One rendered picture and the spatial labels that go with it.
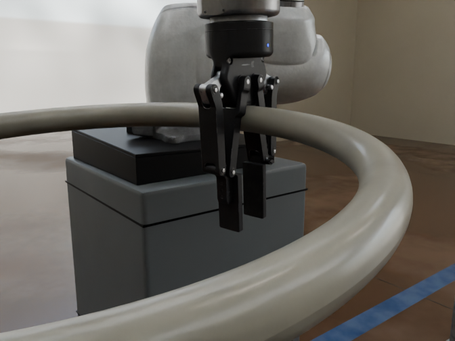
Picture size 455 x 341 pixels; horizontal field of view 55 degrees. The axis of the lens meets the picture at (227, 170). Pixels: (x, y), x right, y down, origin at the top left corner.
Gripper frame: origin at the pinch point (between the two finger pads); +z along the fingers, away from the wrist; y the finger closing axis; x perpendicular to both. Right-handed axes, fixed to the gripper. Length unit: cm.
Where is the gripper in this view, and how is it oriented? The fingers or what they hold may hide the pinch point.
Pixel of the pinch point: (242, 197)
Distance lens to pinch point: 53.1
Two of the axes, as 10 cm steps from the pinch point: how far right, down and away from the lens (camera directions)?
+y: -6.1, 2.3, -7.6
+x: 7.9, 1.4, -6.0
